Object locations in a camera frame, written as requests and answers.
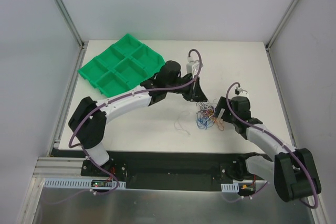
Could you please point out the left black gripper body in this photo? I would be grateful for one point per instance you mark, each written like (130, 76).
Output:
(193, 91)

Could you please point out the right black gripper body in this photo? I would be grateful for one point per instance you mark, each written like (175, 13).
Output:
(221, 107)

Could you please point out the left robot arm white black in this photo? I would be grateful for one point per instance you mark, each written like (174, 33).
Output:
(90, 118)

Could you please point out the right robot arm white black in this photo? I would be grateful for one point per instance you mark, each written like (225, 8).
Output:
(291, 170)

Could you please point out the green compartment tray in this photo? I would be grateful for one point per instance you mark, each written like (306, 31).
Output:
(122, 66)

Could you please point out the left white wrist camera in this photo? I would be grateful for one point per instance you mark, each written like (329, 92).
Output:
(192, 67)

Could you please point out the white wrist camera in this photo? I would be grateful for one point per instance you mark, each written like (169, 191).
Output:
(192, 67)
(239, 91)

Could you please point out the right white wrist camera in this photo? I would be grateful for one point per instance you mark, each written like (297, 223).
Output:
(239, 91)

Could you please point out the right white cable duct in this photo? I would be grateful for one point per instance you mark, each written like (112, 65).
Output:
(230, 188)

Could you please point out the white cable duct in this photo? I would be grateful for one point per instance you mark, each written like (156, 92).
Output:
(70, 183)
(230, 188)

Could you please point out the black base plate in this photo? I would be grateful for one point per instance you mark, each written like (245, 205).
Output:
(174, 171)

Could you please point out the left aluminium frame post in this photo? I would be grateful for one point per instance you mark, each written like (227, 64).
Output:
(69, 22)

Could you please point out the aluminium frame post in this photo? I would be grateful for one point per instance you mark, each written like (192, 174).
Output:
(69, 22)
(280, 26)

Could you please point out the right aluminium frame post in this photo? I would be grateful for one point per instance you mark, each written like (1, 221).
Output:
(280, 26)

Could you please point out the aluminium frame rail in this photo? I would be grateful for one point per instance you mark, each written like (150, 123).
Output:
(58, 167)

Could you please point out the left white cable duct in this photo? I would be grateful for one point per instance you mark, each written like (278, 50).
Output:
(70, 183)

